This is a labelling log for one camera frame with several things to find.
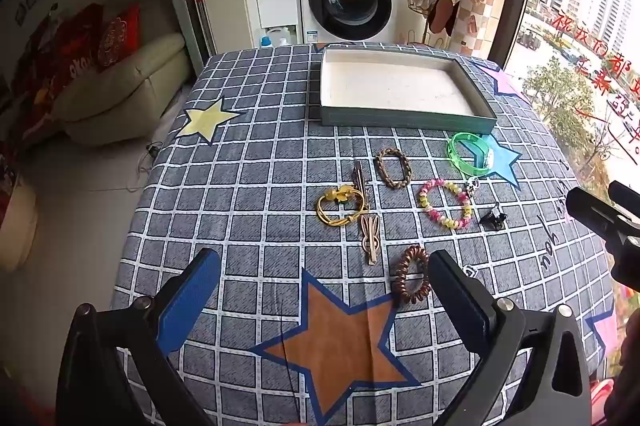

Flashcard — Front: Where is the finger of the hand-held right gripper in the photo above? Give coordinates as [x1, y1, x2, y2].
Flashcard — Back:
[566, 187, 632, 247]
[609, 181, 640, 219]

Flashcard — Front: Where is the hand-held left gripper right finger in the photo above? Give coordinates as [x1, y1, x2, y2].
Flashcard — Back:
[427, 248, 593, 426]

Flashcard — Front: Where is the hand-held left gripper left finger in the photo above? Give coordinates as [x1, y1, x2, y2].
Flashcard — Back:
[56, 248, 223, 426]

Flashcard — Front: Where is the brown spiral hair tie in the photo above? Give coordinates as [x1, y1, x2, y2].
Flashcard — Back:
[391, 245, 432, 305]

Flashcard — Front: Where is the black claw hair clip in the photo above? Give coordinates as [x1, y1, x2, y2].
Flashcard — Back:
[479, 202, 507, 227]

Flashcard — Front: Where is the pink yellow beaded bracelet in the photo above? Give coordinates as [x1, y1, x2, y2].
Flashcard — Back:
[417, 177, 473, 231]

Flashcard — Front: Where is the yellow hair tie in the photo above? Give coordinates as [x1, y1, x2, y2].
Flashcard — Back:
[315, 186, 368, 229]

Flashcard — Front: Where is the shallow grey cardboard tray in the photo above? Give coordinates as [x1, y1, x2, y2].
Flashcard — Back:
[318, 45, 498, 134]

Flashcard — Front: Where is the rabbit-shaped hair clip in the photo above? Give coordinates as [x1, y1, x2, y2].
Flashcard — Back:
[359, 213, 382, 266]

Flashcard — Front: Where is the grey checked star-print tablecloth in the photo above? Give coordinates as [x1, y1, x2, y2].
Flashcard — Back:
[110, 41, 618, 426]

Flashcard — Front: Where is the red window lettering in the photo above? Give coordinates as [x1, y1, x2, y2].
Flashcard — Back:
[550, 6, 640, 157]

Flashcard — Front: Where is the dark metal hair clip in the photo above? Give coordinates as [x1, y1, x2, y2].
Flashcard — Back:
[352, 161, 372, 213]

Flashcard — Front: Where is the cream sofa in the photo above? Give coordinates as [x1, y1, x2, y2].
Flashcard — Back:
[52, 0, 193, 147]

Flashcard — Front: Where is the brown round pad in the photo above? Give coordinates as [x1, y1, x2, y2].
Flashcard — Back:
[430, 0, 458, 36]

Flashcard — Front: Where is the red patterned cushion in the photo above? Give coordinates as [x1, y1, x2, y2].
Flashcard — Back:
[97, 3, 142, 72]

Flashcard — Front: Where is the red printed blanket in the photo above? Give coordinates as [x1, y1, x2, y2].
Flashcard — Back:
[10, 3, 103, 147]

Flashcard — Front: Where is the red and white mop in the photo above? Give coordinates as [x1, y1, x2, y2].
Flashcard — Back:
[187, 0, 216, 57]

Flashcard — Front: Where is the green translucent bracelet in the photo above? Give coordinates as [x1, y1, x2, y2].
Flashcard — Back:
[446, 132, 496, 179]

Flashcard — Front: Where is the thin floor cable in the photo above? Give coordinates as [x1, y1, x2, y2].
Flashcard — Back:
[125, 141, 163, 192]

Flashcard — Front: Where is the brown braided hair tie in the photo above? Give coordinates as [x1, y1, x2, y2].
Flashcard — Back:
[374, 148, 414, 188]

